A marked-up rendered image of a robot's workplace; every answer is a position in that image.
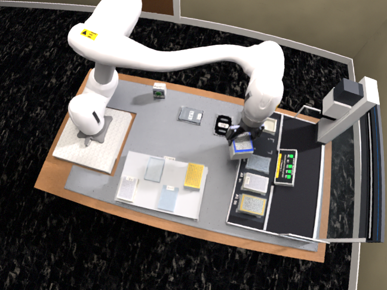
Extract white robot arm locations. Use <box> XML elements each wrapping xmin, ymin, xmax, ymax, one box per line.
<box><xmin>68</xmin><ymin>0</ymin><xmax>284</xmax><ymax>146</ymax></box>

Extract black flat nest plate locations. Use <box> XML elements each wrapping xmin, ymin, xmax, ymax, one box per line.
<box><xmin>213</xmin><ymin>114</ymin><xmax>233</xmax><ymax>137</ymax></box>

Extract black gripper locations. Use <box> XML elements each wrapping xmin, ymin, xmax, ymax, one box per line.
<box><xmin>226</xmin><ymin>117</ymin><xmax>265</xmax><ymax>146</ymax></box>

